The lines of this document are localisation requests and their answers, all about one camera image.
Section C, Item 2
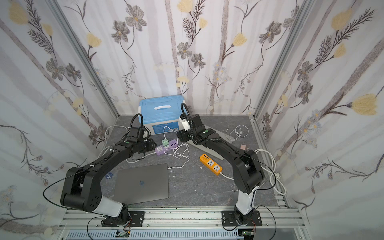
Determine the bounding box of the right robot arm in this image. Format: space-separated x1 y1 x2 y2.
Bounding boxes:
177 103 265 226

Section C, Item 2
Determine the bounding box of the purple power strip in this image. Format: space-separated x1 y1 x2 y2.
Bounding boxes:
155 139 179 156

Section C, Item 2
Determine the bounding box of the aluminium rail frame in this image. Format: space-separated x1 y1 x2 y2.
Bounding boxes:
53 206 311 240

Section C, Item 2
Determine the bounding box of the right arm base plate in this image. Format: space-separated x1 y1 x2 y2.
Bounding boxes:
221 211 263 227

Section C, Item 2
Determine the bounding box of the orange power strip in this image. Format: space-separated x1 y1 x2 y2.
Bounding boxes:
200 154 223 176

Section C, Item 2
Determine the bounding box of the thick white power cord right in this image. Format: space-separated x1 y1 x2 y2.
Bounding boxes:
220 149 287 196

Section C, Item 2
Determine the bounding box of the white charging cable silver laptop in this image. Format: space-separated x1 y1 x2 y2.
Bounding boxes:
225 125 250 142

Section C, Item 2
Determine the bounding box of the white charging cable grey laptop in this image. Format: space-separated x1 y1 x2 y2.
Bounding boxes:
164 137 190 170

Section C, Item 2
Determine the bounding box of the dark grey laptop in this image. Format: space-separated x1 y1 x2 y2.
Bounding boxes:
113 164 169 205

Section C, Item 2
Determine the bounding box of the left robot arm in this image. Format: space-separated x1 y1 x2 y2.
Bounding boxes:
60 114 157 227

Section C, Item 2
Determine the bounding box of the blue lid storage box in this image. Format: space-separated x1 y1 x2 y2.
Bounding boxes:
139 95 185 135

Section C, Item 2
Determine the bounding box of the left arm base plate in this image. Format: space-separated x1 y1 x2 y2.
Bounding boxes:
101 211 145 228

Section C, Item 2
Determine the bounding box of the white slotted cable duct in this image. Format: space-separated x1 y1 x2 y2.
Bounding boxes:
65 229 244 240

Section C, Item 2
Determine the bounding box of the metal wire hook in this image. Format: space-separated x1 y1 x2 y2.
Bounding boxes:
231 184 239 192

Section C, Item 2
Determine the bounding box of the green charger adapter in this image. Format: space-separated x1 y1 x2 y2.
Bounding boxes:
162 139 169 147

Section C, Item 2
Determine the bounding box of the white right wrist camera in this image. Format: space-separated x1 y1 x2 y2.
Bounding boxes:
179 117 191 132

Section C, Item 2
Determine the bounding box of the small blue tag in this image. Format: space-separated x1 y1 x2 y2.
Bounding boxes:
105 172 114 180

